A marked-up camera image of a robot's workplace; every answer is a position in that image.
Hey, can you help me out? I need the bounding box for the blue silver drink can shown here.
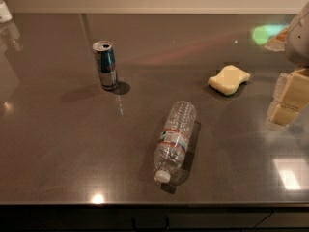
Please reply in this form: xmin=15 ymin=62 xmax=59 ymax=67
xmin=93 ymin=41 xmax=118 ymax=91

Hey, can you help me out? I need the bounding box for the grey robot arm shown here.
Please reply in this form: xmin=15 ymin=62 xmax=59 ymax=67
xmin=265 ymin=2 xmax=309 ymax=131

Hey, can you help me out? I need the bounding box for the yellow sponge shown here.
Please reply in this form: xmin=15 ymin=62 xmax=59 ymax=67
xmin=208 ymin=65 xmax=250 ymax=96

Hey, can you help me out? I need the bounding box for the clear plastic water bottle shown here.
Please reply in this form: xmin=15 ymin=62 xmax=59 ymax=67
xmin=154 ymin=101 xmax=196 ymax=184

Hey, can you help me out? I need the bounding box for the white object at corner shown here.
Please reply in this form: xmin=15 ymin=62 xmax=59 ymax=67
xmin=0 ymin=0 xmax=13 ymax=23

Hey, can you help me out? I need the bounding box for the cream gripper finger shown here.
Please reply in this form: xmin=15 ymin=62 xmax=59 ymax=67
xmin=266 ymin=101 xmax=299 ymax=131

